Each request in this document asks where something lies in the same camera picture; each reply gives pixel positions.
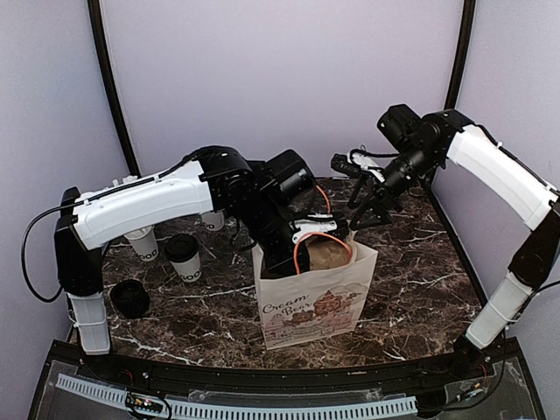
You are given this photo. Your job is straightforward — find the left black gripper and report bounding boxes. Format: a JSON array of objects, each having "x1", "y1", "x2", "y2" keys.
[{"x1": 236, "y1": 192, "x2": 312, "y2": 282}]

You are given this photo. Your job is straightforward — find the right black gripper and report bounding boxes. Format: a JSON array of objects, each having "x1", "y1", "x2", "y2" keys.
[{"x1": 348, "y1": 143, "x2": 440, "y2": 229}]

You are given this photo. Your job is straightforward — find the stack of white paper cups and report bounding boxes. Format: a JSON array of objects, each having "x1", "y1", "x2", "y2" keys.
[{"x1": 200, "y1": 212, "x2": 225, "y2": 232}]

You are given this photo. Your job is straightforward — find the brown cardboard cup carrier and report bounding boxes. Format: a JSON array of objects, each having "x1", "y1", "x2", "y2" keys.
[{"x1": 304, "y1": 235, "x2": 354, "y2": 270}]

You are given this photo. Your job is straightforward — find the printed paper takeout bag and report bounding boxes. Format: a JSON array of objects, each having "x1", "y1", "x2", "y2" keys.
[{"x1": 252, "y1": 212, "x2": 378, "y2": 350}]

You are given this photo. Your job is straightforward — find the single white paper cup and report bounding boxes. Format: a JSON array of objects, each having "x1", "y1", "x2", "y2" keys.
[{"x1": 171, "y1": 252, "x2": 202, "y2": 283}]

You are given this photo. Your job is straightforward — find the single black cup lid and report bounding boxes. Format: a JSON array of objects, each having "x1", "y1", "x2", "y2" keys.
[{"x1": 164, "y1": 234, "x2": 200, "y2": 263}]

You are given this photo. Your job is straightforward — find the stack of black lids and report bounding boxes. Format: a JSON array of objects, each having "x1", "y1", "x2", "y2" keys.
[{"x1": 109, "y1": 279, "x2": 150, "y2": 319}]

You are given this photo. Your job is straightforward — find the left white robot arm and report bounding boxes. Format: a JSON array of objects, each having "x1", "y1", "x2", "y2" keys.
[{"x1": 54, "y1": 146, "x2": 315, "y2": 382}]

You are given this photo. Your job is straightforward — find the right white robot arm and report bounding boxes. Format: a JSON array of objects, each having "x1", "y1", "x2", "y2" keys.
[{"x1": 332, "y1": 104, "x2": 559, "y2": 380}]

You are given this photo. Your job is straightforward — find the white cup holding straws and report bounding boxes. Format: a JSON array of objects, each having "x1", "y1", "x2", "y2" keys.
[{"x1": 124, "y1": 226, "x2": 158, "y2": 262}]

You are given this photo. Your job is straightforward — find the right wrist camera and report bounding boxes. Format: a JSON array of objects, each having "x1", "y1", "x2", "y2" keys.
[{"x1": 377, "y1": 104, "x2": 421, "y2": 150}]

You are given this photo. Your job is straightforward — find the white slotted cable duct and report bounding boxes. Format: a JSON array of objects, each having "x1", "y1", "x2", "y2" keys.
[{"x1": 55, "y1": 374, "x2": 417, "y2": 419}]

